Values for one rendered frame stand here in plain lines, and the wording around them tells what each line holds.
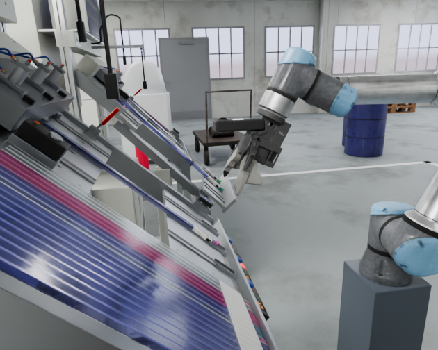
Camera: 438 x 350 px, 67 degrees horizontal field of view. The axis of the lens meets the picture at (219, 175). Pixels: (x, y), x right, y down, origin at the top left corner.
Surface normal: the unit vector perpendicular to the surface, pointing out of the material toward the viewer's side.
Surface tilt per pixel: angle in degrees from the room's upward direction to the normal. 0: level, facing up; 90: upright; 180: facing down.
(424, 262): 97
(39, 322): 90
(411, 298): 90
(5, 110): 90
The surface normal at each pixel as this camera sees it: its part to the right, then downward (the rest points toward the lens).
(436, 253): -0.10, 0.41
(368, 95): -0.04, 0.60
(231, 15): 0.15, 0.28
